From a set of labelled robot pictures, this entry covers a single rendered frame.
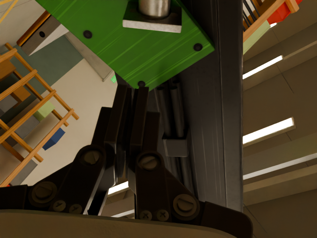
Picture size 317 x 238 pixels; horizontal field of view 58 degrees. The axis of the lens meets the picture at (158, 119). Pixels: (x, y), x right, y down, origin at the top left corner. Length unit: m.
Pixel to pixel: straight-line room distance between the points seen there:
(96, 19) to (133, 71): 0.08
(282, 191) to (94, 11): 4.59
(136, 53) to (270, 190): 4.52
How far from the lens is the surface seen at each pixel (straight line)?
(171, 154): 0.40
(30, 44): 0.54
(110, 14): 0.32
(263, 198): 4.93
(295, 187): 4.74
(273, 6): 3.53
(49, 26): 0.50
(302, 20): 9.82
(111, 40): 0.34
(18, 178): 5.86
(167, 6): 0.28
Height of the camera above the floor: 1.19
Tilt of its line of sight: 19 degrees up
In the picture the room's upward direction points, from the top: 140 degrees clockwise
